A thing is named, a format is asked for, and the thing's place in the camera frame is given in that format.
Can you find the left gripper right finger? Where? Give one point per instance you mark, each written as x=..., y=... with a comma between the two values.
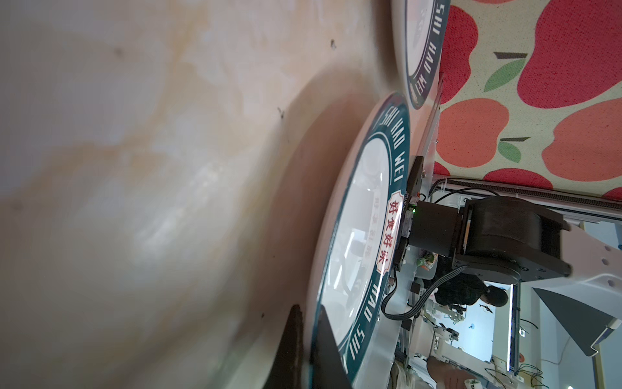
x=327, y=368

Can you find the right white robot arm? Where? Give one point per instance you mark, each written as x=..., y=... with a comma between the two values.
x=514, y=242

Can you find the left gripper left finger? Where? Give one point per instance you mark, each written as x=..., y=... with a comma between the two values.
x=286, y=369

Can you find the green rim plate front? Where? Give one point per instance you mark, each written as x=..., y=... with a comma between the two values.
x=359, y=237

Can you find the green rim plate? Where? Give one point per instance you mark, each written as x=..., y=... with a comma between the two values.
x=359, y=237
x=419, y=28

